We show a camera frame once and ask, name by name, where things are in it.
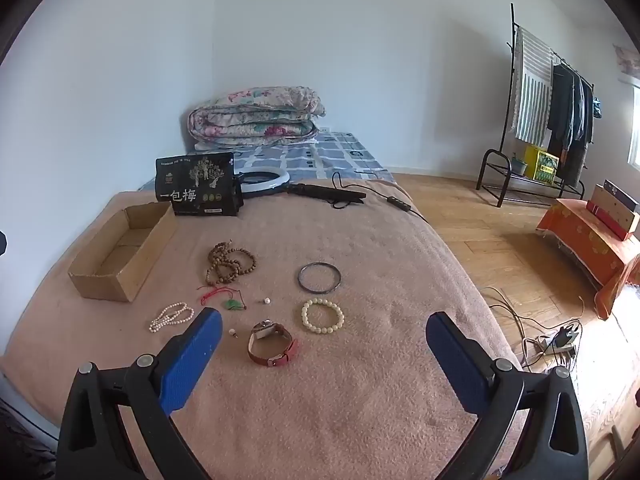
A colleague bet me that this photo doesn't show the white pearl necklace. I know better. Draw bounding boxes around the white pearl necklace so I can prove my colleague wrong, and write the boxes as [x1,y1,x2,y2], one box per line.
[147,301,196,334]

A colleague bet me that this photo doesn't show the green jade pendant red cord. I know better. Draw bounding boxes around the green jade pendant red cord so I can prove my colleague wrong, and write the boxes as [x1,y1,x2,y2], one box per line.
[195,283,250,312]

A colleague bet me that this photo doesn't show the red strap wristwatch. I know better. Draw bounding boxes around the red strap wristwatch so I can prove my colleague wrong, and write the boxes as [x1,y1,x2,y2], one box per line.
[247,318,297,367]

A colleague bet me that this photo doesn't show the brown wooden bead necklace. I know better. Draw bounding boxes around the brown wooden bead necklace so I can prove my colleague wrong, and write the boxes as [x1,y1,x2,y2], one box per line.
[204,238,257,286]

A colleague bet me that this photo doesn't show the pale yellow bead bracelet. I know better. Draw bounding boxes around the pale yellow bead bracelet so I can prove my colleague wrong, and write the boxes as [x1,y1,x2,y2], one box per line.
[300,297,346,335]

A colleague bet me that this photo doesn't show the power strip with chargers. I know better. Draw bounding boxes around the power strip with chargers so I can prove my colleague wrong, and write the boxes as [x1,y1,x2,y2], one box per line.
[523,320,582,370]

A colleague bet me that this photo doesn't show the open cardboard box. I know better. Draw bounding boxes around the open cardboard box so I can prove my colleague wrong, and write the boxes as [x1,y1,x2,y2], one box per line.
[68,202,177,302]

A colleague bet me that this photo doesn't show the orange cloth covered table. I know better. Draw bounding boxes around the orange cloth covered table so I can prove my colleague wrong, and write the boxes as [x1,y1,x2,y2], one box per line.
[536,198,639,320]

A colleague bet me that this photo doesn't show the pink brown blanket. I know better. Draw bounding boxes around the pink brown blanket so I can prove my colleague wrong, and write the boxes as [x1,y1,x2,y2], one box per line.
[1,194,513,479]

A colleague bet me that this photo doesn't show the red white gift box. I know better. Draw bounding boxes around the red white gift box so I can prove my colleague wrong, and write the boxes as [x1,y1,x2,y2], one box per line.
[587,182,639,240]

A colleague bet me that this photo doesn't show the black snack bag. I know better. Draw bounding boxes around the black snack bag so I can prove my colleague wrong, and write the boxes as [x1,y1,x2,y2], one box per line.
[155,153,244,216]

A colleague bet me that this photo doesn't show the yellow green box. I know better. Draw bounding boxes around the yellow green box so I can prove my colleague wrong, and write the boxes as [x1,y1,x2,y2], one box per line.
[524,144,560,184]

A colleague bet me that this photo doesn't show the dark blue bangle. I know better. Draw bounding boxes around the dark blue bangle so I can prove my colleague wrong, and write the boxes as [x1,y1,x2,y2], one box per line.
[296,261,343,295]

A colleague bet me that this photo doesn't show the black clothes rack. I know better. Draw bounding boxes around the black clothes rack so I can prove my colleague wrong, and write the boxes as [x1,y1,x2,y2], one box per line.
[476,21,601,207]

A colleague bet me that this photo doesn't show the dark hanging clothes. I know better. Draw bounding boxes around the dark hanging clothes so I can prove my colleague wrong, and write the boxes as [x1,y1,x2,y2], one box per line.
[548,64,593,186]

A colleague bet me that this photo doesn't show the black folded tripod stand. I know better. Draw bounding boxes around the black folded tripod stand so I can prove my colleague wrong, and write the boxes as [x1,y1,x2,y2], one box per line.
[285,183,367,209]

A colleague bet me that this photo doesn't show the blue checkered bed sheet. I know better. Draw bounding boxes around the blue checkered bed sheet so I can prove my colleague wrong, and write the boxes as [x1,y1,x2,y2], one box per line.
[136,130,396,192]

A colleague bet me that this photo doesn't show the folded floral quilt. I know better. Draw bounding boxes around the folded floral quilt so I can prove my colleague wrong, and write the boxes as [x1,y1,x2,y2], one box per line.
[186,86,326,146]

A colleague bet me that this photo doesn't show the striped hanging cloth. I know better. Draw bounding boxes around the striped hanging cloth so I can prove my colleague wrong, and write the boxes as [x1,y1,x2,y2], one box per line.
[508,27,553,148]

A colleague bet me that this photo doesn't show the black cable with remote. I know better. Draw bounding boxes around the black cable with remote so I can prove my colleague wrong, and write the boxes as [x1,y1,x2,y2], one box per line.
[330,170,432,226]

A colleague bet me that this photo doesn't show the white ring light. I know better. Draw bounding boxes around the white ring light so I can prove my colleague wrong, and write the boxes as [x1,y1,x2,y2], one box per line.
[235,167,291,198]

